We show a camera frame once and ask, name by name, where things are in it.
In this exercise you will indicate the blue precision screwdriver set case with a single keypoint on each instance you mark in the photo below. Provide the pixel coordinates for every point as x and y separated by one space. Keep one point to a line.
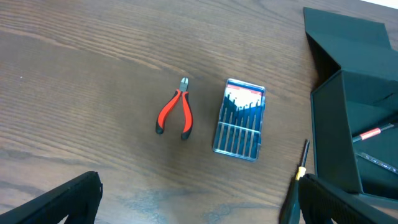
239 127

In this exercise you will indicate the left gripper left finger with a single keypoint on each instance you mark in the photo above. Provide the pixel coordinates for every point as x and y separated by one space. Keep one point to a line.
76 201

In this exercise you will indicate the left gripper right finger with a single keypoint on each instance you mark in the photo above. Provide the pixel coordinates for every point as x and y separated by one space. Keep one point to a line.
320 202

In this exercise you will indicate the black open gift box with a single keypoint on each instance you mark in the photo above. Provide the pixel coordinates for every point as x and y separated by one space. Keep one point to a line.
357 92

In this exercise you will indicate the black yellow screwdriver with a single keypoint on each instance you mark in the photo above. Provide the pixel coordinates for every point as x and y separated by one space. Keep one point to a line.
290 211

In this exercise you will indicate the chrome combination wrench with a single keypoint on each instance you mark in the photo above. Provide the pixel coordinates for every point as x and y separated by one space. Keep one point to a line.
362 157

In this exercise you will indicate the small claw hammer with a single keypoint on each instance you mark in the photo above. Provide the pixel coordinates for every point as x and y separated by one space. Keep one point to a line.
374 132

